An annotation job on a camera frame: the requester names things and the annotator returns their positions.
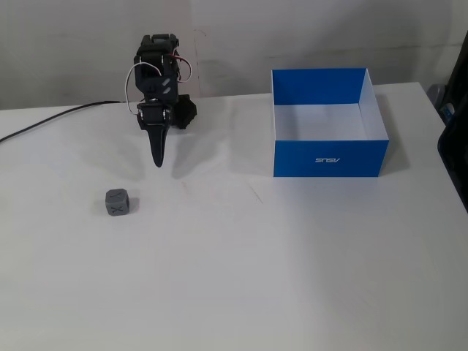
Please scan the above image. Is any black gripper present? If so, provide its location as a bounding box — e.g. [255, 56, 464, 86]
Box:
[136, 97, 173, 168]

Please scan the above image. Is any gray cube block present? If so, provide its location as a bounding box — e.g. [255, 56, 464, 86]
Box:
[105, 187, 131, 218]

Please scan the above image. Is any blue and white cardboard box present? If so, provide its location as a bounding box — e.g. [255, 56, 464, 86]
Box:
[271, 67, 390, 178]

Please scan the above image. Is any gray plastic object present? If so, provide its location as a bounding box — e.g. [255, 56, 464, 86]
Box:
[425, 83, 456, 125]

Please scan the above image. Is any black plastic case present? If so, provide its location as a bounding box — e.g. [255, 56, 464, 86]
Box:
[436, 31, 468, 215]

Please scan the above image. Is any red and white servo wire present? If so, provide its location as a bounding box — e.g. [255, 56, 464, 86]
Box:
[168, 52, 194, 84]

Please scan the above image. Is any black power cable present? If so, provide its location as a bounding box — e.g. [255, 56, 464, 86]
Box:
[0, 99, 127, 144]

